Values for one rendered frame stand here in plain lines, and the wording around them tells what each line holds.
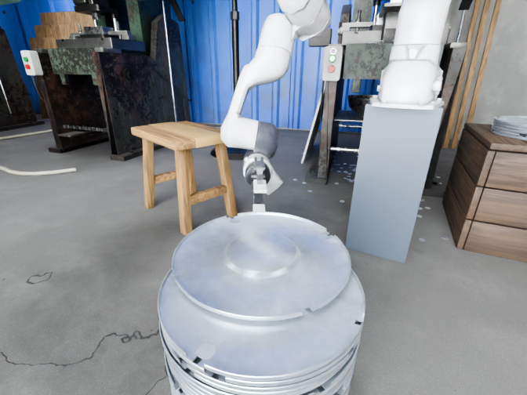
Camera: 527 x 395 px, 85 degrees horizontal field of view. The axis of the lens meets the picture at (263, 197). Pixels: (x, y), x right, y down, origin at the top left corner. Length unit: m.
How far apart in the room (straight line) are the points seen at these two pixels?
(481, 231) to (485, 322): 0.33
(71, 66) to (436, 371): 2.25
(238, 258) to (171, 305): 0.12
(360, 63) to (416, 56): 0.66
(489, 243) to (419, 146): 0.44
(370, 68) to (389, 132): 0.68
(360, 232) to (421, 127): 0.35
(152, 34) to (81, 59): 0.53
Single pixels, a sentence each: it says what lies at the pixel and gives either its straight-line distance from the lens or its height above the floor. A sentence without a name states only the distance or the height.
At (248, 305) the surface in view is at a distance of 0.40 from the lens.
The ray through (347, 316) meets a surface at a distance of 0.42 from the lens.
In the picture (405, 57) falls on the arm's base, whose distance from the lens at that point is 0.85.
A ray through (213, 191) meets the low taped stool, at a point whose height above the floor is 0.12.
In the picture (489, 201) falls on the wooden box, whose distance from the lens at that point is 1.09.
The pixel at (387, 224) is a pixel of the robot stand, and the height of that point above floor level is 0.12.
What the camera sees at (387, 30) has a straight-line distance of 1.56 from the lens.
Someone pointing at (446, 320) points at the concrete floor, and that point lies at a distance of 0.84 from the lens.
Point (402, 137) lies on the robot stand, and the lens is 0.85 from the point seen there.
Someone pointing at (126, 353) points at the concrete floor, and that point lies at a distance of 0.72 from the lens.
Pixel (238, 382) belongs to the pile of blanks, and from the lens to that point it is 0.35.
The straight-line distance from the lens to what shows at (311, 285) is 0.44.
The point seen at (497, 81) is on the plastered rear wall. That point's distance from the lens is 3.07.
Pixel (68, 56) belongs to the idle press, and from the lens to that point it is 2.27.
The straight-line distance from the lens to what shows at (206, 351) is 0.37.
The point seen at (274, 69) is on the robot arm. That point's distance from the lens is 0.95.
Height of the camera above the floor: 0.52
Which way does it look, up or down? 23 degrees down
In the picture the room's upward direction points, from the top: 1 degrees clockwise
